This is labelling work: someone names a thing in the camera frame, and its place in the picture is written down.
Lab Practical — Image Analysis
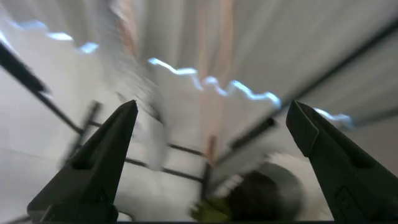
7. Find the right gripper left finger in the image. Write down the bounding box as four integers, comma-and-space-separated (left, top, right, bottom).
26, 99, 139, 220

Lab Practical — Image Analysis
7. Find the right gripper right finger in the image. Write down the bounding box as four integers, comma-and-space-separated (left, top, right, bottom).
285, 99, 398, 222

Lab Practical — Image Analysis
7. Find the green garment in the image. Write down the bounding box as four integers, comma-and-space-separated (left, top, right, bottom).
190, 197, 233, 222

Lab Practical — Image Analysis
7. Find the white laundry basket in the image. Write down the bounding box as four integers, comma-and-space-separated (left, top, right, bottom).
214, 152, 335, 222

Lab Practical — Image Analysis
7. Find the black clothes rack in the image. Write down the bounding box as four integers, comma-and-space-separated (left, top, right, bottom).
0, 18, 398, 200

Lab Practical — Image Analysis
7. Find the white curtain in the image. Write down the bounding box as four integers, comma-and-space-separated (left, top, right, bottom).
0, 0, 398, 125

